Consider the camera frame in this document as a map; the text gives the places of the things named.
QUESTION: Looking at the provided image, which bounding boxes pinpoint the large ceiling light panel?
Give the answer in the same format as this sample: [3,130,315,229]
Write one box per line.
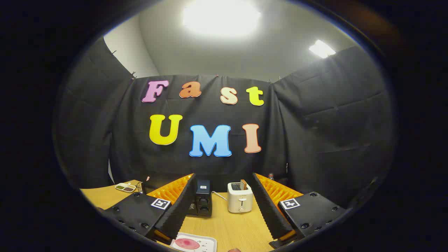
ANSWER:
[182,0,261,37]

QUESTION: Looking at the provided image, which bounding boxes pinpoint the clear glass with straw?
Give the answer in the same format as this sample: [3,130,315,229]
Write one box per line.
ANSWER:
[136,176,151,195]

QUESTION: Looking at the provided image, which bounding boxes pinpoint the black toaster oven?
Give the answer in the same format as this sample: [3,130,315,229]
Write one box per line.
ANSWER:
[187,179,213,217]

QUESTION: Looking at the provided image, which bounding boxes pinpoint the white divided dish with beans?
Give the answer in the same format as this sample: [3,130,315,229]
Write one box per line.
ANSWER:
[115,182,137,193]

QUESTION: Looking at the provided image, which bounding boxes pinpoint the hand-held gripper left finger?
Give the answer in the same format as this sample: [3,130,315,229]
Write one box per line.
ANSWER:
[100,173,197,245]

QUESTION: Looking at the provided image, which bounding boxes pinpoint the white square plate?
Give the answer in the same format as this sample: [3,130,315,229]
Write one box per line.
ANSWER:
[170,232,217,252]

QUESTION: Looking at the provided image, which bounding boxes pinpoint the white pop-up toaster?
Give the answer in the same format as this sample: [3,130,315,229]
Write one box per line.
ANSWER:
[227,182,253,213]

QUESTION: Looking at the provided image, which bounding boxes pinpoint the small ceiling light panel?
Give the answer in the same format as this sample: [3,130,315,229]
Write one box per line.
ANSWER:
[309,39,336,58]

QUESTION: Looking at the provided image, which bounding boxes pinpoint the pink ham slice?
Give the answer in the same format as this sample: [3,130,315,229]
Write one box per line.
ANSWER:
[174,238,201,250]

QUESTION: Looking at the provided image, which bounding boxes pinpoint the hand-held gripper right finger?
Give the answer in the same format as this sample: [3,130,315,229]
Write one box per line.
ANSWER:
[252,173,348,249]

